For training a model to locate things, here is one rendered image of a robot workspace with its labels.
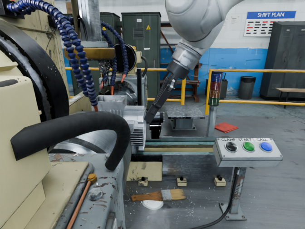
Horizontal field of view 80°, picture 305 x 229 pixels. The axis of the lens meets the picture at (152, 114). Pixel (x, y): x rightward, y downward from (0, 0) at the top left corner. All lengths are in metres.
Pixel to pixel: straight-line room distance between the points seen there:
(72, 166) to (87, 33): 0.50
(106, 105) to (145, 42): 3.09
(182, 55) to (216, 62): 5.15
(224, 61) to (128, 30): 3.09
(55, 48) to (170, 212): 0.80
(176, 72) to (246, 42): 5.37
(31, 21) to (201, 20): 0.57
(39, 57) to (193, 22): 0.34
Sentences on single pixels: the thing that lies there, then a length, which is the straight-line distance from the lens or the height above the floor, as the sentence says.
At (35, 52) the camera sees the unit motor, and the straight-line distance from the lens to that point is 0.23.
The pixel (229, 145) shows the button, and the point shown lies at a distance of 0.57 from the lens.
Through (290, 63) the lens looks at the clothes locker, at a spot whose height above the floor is 0.98.
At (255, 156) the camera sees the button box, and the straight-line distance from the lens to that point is 0.59.
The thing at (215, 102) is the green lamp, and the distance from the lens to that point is 1.08.
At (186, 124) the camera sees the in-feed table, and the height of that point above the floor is 0.83.
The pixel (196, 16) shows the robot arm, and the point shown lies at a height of 1.40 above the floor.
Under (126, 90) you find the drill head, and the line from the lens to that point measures 0.95.
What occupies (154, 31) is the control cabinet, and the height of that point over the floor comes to 1.64.
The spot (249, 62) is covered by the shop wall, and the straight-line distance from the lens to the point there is 6.02.
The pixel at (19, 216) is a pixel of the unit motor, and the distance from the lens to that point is 0.22.
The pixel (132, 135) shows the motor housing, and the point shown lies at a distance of 0.70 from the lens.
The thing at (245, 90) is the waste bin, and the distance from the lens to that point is 5.69.
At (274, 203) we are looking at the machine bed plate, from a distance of 0.87.
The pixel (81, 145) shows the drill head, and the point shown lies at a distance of 0.41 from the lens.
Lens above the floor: 1.33
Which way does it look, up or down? 20 degrees down
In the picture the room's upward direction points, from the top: straight up
